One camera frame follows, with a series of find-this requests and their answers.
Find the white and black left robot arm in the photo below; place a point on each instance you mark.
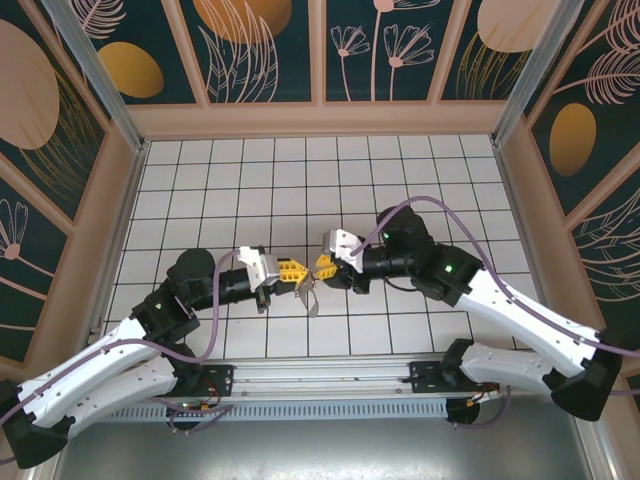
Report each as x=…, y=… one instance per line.
x=115, y=385

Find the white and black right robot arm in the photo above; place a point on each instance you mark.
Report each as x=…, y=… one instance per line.
x=510, y=370

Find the grey metal sheet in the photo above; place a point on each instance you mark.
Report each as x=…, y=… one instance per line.
x=320, y=450

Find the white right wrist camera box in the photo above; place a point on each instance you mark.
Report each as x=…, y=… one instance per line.
x=345, y=245

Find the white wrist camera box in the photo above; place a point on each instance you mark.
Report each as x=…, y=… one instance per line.
x=345, y=245
x=260, y=270

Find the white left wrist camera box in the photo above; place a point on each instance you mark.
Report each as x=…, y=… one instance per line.
x=260, y=270

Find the aluminium profile rail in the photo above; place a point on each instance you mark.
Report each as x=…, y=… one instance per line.
x=320, y=375

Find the aluminium corner post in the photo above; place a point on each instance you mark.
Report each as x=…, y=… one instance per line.
x=107, y=85
x=525, y=85

